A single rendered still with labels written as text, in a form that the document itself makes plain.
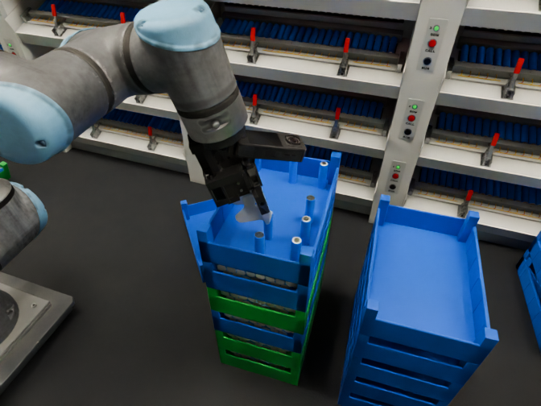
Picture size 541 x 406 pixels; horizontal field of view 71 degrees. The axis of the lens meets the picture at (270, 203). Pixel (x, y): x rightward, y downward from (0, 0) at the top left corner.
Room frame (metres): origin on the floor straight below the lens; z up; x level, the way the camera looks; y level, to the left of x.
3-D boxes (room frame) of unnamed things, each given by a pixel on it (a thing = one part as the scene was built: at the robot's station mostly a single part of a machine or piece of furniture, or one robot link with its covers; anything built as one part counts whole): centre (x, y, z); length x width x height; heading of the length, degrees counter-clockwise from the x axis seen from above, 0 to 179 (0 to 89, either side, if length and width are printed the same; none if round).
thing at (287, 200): (0.56, -0.01, 0.44); 0.30 x 0.20 x 0.08; 163
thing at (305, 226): (0.49, -0.06, 0.44); 0.02 x 0.02 x 0.06
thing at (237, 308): (0.56, -0.01, 0.28); 0.30 x 0.20 x 0.08; 163
